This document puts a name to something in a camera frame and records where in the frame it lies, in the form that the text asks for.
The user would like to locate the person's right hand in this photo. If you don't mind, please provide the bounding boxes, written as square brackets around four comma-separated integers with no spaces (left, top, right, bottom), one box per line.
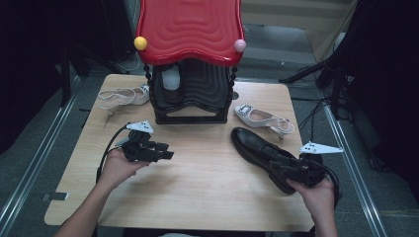
[286,177,335,215]

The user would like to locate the black leather shoe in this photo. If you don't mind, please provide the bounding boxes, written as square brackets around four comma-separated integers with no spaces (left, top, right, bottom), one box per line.
[159,62,186,104]
[229,126,325,195]

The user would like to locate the person's left hand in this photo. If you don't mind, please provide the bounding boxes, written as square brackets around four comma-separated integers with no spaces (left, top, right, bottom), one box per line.
[98,150,151,192]

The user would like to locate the dark curtain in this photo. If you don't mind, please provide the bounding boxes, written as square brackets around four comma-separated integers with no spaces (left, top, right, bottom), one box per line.
[0,0,136,156]
[329,0,419,205]

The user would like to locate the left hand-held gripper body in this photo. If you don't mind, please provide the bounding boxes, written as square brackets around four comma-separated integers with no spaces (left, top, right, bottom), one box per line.
[122,119,159,163]

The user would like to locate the black floor cables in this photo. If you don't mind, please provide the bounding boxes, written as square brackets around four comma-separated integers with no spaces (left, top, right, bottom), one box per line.
[297,98,330,156]

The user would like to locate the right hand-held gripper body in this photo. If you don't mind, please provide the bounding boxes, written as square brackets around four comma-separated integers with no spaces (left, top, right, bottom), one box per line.
[291,140,344,188]

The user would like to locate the metal floor rail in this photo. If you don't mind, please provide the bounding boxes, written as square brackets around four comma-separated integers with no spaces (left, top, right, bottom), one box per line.
[322,105,388,237]
[0,75,83,231]

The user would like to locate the black tape strip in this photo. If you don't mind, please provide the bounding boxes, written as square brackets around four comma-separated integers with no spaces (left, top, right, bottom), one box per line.
[42,192,69,202]

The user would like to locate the black upright stand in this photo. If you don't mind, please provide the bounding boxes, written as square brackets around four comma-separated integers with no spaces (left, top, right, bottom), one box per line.
[58,45,72,107]

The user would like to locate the red and black shoe rack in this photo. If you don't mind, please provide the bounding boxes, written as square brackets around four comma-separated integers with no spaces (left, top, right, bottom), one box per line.
[133,0,247,125]

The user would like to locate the white slingback heeled shoe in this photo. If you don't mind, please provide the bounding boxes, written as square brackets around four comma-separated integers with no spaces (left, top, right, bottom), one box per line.
[233,104,295,140]
[97,83,151,117]

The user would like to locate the black tripod stand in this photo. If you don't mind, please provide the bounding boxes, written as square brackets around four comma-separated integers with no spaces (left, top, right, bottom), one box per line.
[278,55,350,119]

